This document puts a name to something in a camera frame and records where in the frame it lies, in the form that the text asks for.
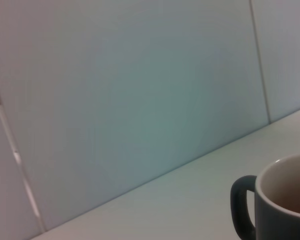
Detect grey ceramic cup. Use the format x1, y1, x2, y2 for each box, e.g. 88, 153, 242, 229
230, 152, 300, 240

